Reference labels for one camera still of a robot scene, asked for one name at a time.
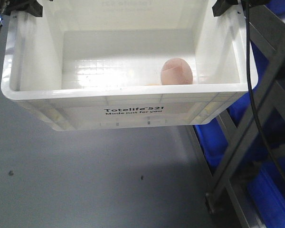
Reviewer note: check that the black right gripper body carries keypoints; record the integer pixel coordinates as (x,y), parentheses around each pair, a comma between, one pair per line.
(221,6)

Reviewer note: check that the peach plush ball toy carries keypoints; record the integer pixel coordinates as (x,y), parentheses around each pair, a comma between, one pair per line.
(176,71)

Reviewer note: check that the white plastic tote crate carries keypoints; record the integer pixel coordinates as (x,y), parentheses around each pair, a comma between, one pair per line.
(85,64)

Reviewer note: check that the grey metal shelf rack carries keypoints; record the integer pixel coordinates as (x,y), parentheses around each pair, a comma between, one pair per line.
(267,31)

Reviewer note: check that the blue bin lower right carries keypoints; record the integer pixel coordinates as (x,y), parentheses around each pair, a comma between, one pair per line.
(258,198)

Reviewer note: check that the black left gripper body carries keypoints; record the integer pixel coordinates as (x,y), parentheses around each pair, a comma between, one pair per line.
(32,7)

